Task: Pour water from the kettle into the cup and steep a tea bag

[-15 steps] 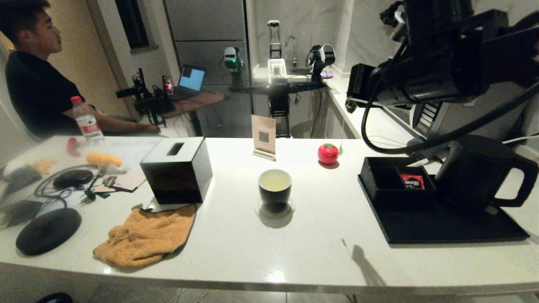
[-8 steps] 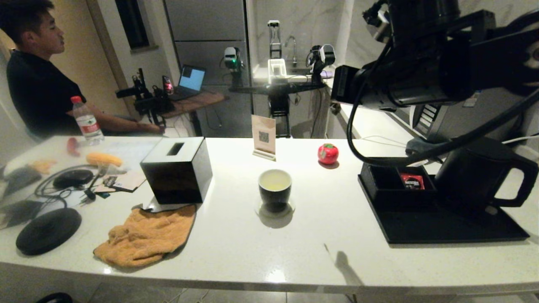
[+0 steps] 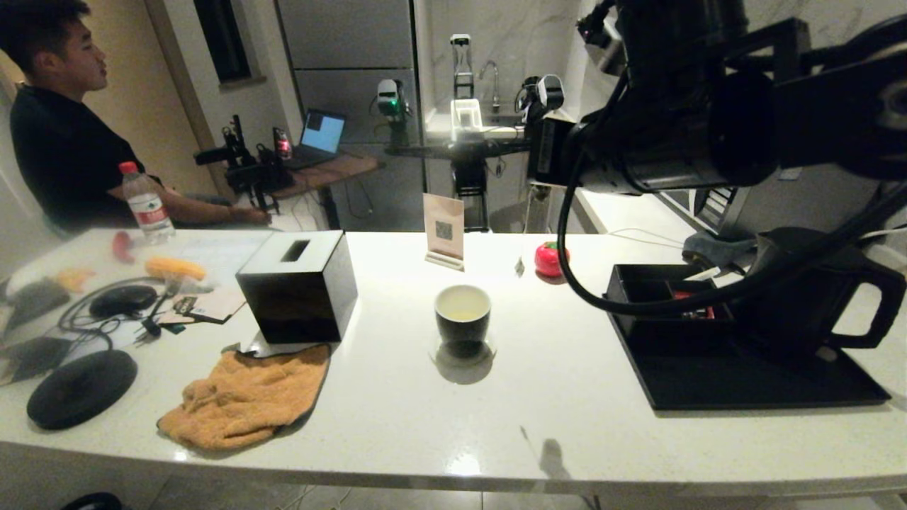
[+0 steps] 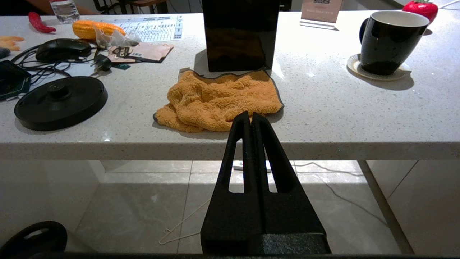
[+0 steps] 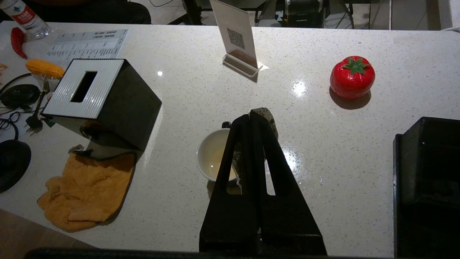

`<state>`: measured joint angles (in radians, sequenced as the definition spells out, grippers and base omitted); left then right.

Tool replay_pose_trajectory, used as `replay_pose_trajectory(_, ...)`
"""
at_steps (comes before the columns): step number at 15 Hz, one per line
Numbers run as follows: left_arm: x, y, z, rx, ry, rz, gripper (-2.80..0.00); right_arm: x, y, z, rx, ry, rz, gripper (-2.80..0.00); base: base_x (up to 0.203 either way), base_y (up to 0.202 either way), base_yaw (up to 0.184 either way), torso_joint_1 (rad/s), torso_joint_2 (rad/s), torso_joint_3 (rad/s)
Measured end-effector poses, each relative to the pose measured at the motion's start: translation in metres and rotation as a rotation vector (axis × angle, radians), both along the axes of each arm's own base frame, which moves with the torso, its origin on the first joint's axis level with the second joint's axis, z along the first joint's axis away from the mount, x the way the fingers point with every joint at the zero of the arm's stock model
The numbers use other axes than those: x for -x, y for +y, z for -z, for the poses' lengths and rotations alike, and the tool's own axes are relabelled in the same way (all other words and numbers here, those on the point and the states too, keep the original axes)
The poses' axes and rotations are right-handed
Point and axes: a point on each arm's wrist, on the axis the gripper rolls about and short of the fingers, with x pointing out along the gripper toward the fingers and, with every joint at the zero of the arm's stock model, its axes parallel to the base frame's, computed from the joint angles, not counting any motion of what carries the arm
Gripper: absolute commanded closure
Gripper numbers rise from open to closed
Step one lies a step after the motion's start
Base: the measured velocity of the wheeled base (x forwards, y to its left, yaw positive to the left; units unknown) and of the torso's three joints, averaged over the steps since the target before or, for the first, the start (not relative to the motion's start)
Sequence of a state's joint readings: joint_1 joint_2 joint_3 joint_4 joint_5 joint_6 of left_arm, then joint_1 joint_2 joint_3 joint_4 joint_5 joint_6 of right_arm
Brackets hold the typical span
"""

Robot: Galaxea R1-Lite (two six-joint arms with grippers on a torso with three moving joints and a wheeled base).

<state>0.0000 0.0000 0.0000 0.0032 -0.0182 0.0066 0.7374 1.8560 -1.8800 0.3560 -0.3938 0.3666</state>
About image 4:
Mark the orange fluffy towel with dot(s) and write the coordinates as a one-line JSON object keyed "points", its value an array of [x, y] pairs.
{"points": [[215, 100]]}

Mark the white round coaster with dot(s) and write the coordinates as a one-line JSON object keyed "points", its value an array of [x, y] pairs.
{"points": [[355, 67]]}

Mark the black tissue box white lid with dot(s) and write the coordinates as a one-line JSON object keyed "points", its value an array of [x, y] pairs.
{"points": [[239, 36]]}

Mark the dark flat device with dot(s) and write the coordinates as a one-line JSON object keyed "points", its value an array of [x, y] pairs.
{"points": [[12, 81]]}

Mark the black mug white inside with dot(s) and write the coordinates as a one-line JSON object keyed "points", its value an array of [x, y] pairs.
{"points": [[387, 43]]}

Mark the dark grey blurry object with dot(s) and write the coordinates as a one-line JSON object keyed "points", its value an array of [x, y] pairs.
{"points": [[3, 53]]}

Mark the man in black shirt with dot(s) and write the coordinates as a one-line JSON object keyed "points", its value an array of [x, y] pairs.
{"points": [[14, 7]]}

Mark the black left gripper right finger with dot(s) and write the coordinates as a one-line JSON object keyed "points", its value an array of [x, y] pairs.
{"points": [[287, 216]]}

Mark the white printed sheet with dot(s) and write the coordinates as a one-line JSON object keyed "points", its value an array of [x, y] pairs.
{"points": [[158, 27]]}

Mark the clear water bottle red cap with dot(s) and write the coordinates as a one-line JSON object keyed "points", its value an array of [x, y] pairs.
{"points": [[65, 10]]}

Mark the white power strip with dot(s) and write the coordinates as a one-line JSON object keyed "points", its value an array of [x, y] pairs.
{"points": [[239, 166]]}

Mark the beige QR code sign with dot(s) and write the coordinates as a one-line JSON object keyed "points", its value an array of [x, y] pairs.
{"points": [[321, 10]]}

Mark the red chili pepper toy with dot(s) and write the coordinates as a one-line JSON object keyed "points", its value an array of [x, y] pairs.
{"points": [[40, 23]]}

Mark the orange hand shaped toy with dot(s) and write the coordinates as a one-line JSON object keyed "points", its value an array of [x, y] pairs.
{"points": [[10, 42]]}

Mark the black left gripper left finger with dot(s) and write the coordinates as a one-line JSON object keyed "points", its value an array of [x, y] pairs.
{"points": [[230, 216]]}

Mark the small teal card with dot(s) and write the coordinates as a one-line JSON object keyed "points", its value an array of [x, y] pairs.
{"points": [[123, 66]]}

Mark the red tomato toy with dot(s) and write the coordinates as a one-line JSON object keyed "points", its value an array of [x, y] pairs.
{"points": [[423, 7]]}

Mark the black computer mouse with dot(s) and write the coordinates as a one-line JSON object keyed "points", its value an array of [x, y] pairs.
{"points": [[63, 50]]}

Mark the clear plastic wrapper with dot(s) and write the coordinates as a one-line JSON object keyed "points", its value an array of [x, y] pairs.
{"points": [[111, 37]]}

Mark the brown paper packet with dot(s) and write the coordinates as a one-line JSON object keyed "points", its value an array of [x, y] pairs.
{"points": [[147, 53]]}

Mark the black power plug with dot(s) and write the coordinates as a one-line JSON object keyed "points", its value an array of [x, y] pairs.
{"points": [[103, 64]]}

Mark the round black kettle base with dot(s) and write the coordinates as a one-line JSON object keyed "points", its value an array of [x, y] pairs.
{"points": [[61, 107]]}

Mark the yellow corn cob toy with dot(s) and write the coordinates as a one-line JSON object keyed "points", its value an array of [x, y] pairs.
{"points": [[84, 29]]}

